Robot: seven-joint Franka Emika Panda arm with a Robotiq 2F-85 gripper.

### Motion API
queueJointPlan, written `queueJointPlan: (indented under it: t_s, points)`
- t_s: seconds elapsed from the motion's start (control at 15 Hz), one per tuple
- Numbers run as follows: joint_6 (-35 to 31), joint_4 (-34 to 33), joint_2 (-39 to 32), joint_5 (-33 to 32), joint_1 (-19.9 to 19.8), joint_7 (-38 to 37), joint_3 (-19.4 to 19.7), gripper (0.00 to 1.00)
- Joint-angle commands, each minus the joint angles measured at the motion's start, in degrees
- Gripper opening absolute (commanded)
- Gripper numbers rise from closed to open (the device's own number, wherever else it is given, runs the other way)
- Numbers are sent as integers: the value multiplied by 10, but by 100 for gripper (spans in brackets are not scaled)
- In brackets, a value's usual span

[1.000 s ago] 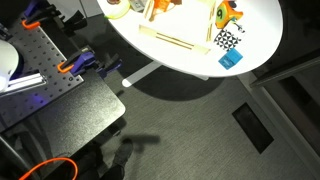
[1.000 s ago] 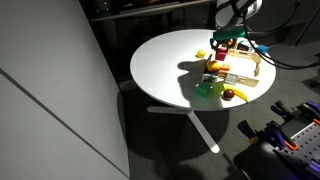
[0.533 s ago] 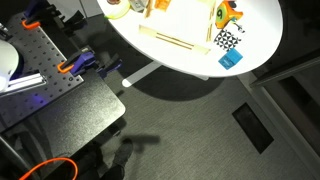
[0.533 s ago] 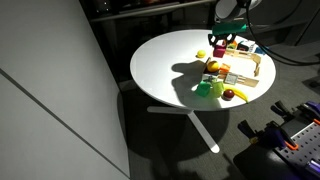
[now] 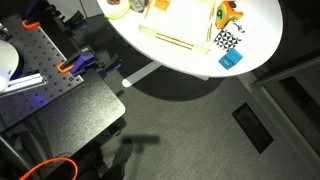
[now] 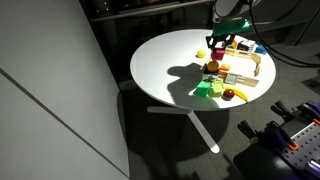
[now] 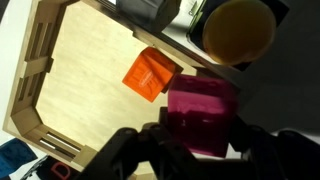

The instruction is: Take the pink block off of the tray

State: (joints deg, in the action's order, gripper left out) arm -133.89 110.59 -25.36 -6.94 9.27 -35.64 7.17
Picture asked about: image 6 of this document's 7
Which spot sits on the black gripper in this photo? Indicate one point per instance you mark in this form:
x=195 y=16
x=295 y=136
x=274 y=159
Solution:
x=222 y=38

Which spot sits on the pink block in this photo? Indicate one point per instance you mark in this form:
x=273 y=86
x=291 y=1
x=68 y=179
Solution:
x=218 y=54

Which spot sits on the orange block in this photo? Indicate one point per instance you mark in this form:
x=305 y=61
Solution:
x=225 y=67

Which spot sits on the light wooden tray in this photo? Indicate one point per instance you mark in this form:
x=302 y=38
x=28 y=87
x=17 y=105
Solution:
x=243 y=66

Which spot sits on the blue block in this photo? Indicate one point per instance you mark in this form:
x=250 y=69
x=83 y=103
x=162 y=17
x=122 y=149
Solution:
x=261 y=49

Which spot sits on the light green block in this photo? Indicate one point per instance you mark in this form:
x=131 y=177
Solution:
x=217 y=87

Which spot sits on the yellow ball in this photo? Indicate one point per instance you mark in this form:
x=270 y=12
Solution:
x=201 y=53

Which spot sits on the orange ball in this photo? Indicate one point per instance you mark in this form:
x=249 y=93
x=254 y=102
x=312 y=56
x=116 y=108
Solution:
x=213 y=66

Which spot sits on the black white triangle cube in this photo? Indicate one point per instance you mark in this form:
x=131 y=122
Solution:
x=247 y=45

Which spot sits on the black patterned cube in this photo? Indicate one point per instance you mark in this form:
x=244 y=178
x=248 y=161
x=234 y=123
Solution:
x=210 y=78

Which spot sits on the gray cube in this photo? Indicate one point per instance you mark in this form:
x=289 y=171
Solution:
x=231 y=78

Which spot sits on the dark red apple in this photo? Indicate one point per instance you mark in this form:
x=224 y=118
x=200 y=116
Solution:
x=228 y=94

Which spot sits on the yellow banana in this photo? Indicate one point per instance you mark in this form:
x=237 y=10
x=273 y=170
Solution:
x=240 y=93

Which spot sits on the white table base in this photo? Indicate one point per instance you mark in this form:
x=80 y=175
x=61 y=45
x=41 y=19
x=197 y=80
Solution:
x=200 y=126

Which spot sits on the orange clamp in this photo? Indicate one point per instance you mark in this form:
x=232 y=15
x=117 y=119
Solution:
x=276 y=136

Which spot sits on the purple spring clamp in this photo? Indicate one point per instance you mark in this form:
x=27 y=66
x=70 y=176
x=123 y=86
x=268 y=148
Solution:
x=308 y=109

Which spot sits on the dark gray mounting desk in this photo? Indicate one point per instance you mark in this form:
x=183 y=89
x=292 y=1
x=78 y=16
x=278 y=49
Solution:
x=256 y=163

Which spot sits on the perforated black breadboard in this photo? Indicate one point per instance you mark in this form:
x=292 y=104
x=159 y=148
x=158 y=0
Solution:
x=303 y=150

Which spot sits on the teal wrist camera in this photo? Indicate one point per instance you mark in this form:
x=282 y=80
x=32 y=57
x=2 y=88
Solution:
x=230 y=27

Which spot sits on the aluminium rail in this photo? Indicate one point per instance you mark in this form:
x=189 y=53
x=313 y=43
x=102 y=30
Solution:
x=313 y=166

